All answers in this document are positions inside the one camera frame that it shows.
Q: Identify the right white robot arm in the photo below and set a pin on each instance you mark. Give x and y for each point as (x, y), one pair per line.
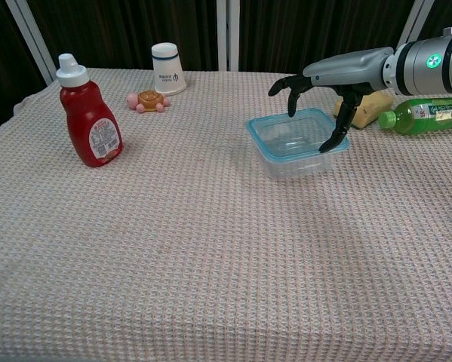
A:
(429, 64)

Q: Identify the dark corrugated screen panel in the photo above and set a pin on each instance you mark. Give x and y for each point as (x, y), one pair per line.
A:
(446, 15)
(316, 26)
(3, 68)
(116, 30)

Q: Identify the green plastic drink bottle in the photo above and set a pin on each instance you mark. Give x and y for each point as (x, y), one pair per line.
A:
(418, 118)

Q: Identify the pink orange turtle toy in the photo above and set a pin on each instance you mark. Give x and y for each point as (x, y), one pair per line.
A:
(149, 100)

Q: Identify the white screen frame post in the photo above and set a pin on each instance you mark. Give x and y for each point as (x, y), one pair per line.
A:
(414, 22)
(227, 34)
(31, 37)

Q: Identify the white upturned paper cup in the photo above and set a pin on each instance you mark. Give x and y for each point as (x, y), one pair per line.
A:
(168, 73)

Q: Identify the clear plastic food container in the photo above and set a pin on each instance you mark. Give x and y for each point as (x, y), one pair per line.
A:
(297, 167)

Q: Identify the right silver-black robot hand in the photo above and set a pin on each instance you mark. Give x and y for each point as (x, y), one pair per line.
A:
(346, 69)

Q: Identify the pink waffle-weave tablecloth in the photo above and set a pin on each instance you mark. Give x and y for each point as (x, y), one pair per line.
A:
(173, 256)

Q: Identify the blue translucent plastic lid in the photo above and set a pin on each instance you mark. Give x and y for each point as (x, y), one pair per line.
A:
(278, 130)

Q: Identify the red ketchup squeeze bottle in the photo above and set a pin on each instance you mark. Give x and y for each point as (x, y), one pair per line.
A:
(90, 120)

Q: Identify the yellow sponge with dark pad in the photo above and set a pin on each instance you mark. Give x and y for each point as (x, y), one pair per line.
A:
(372, 107)

